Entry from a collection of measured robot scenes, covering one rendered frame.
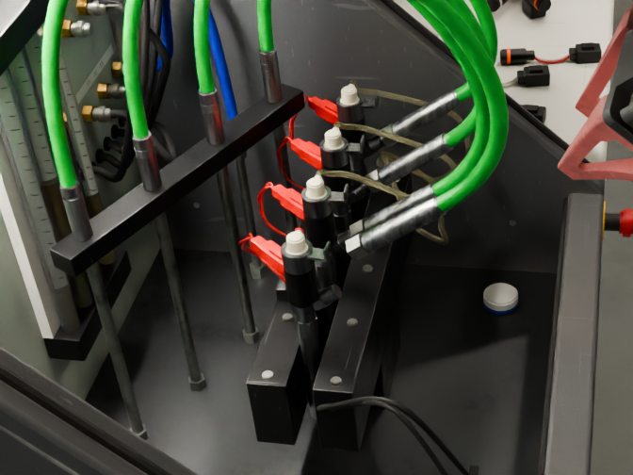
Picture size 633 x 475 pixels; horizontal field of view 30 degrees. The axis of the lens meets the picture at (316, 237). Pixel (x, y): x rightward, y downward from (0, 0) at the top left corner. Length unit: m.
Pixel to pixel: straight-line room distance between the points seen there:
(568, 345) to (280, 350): 0.27
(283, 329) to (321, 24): 0.33
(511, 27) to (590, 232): 0.40
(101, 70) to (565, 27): 0.61
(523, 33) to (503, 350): 0.46
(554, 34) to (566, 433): 0.65
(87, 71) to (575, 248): 0.54
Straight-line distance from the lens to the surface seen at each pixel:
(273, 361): 1.10
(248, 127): 1.20
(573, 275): 1.22
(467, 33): 0.87
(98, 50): 1.30
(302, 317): 1.07
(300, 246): 1.02
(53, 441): 0.72
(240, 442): 1.24
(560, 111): 1.41
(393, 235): 0.98
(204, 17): 1.10
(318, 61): 1.28
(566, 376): 1.12
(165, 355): 1.35
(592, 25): 1.59
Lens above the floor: 1.74
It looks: 38 degrees down
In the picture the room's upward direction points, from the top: 7 degrees counter-clockwise
